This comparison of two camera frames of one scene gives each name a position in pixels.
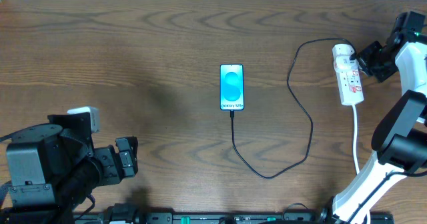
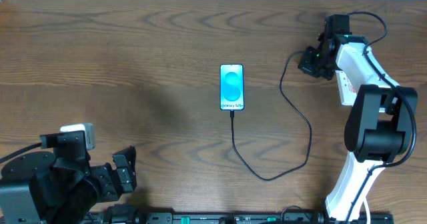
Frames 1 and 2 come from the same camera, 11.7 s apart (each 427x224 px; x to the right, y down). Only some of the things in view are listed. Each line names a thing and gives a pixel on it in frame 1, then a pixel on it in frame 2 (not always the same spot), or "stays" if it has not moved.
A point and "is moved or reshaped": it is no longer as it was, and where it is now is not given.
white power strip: [349, 81] stays
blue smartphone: [231, 87] stays
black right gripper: [372, 59] to [309, 63]
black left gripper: [117, 159] to [109, 181]
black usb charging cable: [231, 111] is moved or reshaped
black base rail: [240, 218] stays
